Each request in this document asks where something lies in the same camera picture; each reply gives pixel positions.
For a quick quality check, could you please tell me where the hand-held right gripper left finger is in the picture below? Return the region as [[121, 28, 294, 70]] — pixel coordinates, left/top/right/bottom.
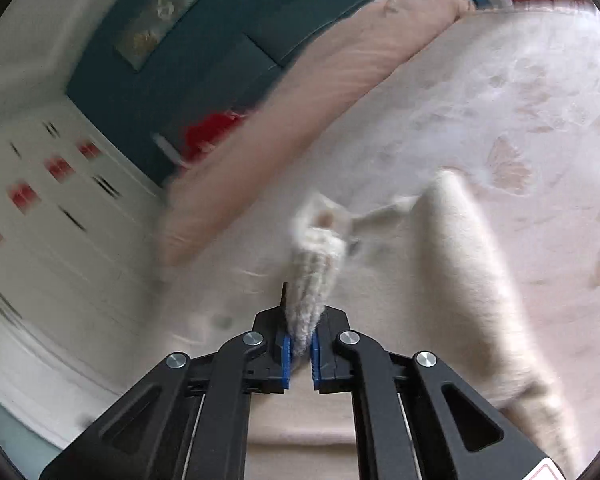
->
[[39, 282, 293, 480]]

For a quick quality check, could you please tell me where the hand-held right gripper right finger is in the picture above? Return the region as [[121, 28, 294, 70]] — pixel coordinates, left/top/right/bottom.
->
[[310, 306, 567, 480]]

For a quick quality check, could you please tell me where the cream knitted garment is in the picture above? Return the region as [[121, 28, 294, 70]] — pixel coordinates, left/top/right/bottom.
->
[[286, 169, 588, 479]]

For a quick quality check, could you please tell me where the red cloth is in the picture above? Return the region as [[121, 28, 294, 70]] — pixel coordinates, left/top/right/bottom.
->
[[181, 111, 248, 162]]

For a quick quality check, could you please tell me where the small white object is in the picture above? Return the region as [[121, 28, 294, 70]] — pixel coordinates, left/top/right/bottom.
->
[[151, 131, 187, 167]]

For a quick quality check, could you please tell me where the pink striped pillow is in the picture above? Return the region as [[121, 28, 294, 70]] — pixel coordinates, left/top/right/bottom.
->
[[157, 0, 478, 266]]

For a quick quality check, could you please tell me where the white wardrobe with red stickers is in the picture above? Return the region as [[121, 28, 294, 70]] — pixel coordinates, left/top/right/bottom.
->
[[0, 100, 168, 453]]

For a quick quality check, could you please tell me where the teal headboard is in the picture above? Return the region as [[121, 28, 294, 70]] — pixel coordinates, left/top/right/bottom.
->
[[66, 0, 421, 188]]

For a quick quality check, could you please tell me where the pink floral blanket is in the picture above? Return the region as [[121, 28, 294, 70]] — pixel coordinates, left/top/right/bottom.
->
[[150, 0, 600, 480]]

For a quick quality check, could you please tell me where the framed floral picture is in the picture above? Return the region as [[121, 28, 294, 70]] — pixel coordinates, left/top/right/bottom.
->
[[114, 0, 251, 72]]

